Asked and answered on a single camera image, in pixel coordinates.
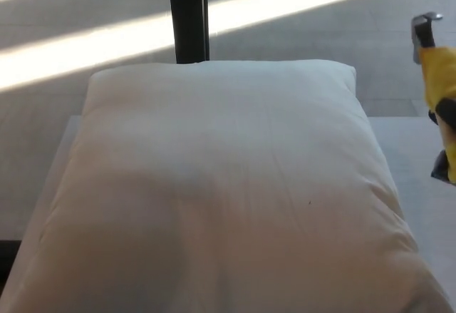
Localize claw hammer yellow handle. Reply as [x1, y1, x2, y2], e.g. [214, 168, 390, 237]
[410, 11, 456, 185]

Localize black vertical post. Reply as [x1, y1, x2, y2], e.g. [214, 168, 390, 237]
[167, 0, 211, 66]

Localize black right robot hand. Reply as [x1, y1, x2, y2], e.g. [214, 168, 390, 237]
[428, 96, 456, 182]

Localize white pillow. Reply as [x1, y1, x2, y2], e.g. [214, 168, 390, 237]
[6, 59, 454, 313]

